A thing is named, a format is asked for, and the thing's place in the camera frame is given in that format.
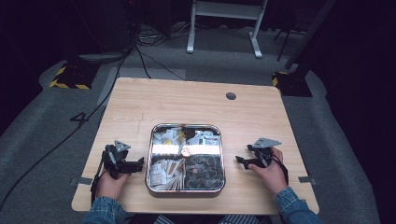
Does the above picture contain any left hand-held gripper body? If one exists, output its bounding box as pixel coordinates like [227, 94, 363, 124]
[102, 139, 145, 180]

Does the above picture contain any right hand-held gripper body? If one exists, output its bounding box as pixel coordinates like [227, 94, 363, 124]
[247, 137, 283, 169]

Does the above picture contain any person's right hand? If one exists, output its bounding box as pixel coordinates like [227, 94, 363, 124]
[247, 147, 290, 198]

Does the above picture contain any person's left hand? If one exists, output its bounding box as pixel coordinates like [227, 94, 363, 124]
[95, 170, 131, 201]

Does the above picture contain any square metal tray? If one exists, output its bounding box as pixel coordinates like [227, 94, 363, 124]
[145, 122, 227, 194]

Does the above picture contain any pile of stick packets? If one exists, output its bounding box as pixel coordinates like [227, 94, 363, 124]
[148, 158, 187, 190]

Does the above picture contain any pile of dark packets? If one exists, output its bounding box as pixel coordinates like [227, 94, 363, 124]
[186, 154, 224, 189]

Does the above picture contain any pile of white sachets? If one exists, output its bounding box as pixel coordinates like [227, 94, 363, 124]
[151, 125, 221, 147]

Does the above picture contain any person's striped clothing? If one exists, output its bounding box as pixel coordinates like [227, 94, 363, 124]
[153, 214, 261, 224]

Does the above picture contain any yellow-black striped stand base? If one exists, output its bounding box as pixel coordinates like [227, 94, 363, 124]
[271, 71, 314, 98]
[49, 63, 101, 91]

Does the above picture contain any black slanted pole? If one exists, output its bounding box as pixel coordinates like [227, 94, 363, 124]
[284, 0, 338, 71]

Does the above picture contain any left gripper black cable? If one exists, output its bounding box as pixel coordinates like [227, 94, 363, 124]
[90, 151, 108, 207]

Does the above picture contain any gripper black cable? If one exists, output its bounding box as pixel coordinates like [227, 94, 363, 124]
[270, 153, 290, 187]
[90, 151, 108, 207]

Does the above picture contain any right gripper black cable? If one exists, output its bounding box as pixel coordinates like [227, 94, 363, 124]
[270, 153, 290, 187]

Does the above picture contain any long black floor cable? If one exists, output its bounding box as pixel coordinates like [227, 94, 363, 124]
[0, 46, 134, 213]

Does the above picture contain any bundle of floor cables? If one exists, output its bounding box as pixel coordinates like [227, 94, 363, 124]
[134, 21, 195, 80]

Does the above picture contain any white desk frame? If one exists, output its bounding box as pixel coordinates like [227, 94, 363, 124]
[186, 0, 269, 60]

